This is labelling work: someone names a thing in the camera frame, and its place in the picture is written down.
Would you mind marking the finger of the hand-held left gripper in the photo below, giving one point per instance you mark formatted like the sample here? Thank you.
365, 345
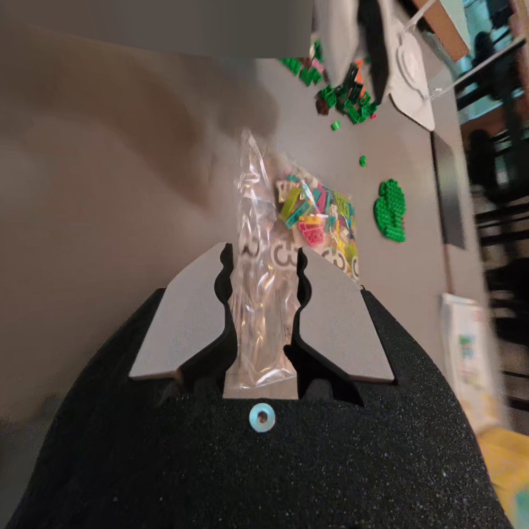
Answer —
339, 33

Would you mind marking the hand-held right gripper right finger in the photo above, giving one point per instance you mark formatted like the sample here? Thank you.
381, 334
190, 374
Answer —
343, 330

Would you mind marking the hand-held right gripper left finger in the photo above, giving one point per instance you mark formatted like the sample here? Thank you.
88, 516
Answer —
186, 326

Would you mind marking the green lego plate assembly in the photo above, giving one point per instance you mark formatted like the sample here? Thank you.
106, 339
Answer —
390, 210

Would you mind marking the clear bag of colourful lego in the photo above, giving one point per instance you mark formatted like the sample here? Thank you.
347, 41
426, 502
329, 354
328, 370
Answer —
256, 198

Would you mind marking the pile of loose lego pieces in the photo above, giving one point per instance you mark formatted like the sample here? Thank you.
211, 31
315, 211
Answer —
351, 109

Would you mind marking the yellow lego box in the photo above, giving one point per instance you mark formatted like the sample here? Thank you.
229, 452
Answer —
508, 467

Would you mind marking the white book stand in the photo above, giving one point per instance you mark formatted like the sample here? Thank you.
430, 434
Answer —
413, 95

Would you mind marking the instruction booklet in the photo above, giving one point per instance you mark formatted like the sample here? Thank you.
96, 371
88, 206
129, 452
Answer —
467, 351

